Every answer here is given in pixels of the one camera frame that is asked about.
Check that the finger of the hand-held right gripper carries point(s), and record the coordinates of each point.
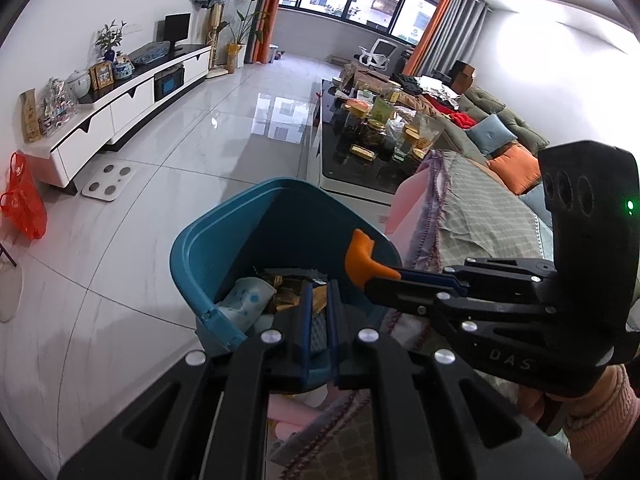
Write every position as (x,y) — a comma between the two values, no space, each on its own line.
(435,277)
(400,292)

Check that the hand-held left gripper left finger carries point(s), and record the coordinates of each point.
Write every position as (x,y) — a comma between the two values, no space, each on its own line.
(306,330)

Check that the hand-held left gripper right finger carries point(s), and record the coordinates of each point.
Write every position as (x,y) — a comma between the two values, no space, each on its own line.
(336,330)

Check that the orange peel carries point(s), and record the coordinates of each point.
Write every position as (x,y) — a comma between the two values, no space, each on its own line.
(361,255)

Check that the white dotted paper cup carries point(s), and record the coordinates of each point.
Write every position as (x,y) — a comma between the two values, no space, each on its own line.
(245,301)

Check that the blue plastic trash bin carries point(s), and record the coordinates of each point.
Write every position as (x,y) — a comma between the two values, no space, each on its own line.
(280,220)

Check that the person's right forearm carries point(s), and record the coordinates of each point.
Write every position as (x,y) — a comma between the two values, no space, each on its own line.
(607,420)

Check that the person's right hand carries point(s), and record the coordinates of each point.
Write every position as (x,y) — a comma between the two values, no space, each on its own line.
(535,405)

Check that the blue cushion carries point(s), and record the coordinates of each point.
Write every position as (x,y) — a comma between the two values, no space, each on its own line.
(539,207)
(492,134)

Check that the patterned green beige tablecloth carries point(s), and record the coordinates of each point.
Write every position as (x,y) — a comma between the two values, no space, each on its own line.
(475,210)

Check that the orange cushion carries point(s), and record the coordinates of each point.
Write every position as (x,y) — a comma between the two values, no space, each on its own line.
(515,167)

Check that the black glass coffee table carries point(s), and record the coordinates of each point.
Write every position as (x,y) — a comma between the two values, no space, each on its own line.
(350,170)

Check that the red cloth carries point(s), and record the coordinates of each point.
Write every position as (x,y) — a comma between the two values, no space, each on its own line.
(462,121)

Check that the green brown sofa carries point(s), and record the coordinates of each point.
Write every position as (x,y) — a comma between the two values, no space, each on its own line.
(492,107)

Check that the pile of light clothes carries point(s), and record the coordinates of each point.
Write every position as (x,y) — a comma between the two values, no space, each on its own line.
(439,92)

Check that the black bag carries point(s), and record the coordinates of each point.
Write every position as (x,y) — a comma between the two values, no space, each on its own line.
(406,82)

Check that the brown wooden box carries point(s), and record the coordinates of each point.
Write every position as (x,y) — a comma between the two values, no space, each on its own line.
(462,75)

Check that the white office chair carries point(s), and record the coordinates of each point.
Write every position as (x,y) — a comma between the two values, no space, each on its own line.
(377,52)

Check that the white bathroom scale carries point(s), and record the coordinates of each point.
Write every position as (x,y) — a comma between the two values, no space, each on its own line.
(109,181)

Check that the orange grey curtain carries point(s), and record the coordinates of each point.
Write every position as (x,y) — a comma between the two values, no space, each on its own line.
(445,30)
(270,10)

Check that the small white bin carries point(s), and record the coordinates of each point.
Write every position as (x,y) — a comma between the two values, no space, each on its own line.
(275,54)

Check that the white black tv cabinet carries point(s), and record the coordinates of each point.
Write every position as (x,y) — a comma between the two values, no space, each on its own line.
(125,105)

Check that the tall leafy potted plant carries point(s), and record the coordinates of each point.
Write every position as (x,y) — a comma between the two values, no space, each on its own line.
(250,30)

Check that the yellow floor stand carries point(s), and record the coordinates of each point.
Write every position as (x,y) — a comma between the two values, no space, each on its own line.
(217,35)

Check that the red plastic bag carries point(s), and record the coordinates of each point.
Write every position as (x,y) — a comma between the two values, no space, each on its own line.
(25,200)

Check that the blue patterned bag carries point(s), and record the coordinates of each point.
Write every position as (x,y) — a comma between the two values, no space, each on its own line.
(149,53)

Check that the blue white porcelain pot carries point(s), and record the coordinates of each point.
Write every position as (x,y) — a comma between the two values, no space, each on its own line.
(123,69)

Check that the black monitor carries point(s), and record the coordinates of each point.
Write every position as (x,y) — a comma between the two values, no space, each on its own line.
(177,30)

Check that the clear wrapped gift pack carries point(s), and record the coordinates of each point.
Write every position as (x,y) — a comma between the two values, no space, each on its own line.
(57,107)

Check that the white ceramic jar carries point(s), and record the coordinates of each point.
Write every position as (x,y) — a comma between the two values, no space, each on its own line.
(78,85)

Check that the tall gold box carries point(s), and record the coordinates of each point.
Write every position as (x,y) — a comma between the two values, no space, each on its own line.
(31,116)

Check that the small plant in blue vase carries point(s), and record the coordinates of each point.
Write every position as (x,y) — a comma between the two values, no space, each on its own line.
(110,40)

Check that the gold picture frame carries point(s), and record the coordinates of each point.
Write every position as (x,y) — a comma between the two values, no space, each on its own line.
(102,76)

